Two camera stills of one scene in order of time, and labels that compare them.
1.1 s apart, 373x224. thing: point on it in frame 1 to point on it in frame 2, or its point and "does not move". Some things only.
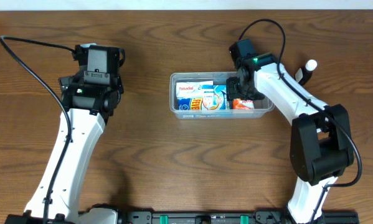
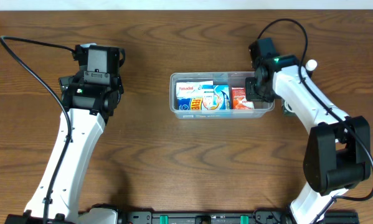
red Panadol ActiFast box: [239, 104] does not move
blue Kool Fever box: [214, 98] does not move
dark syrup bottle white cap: [304, 74] does not move
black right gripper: [231, 90] to [251, 93]
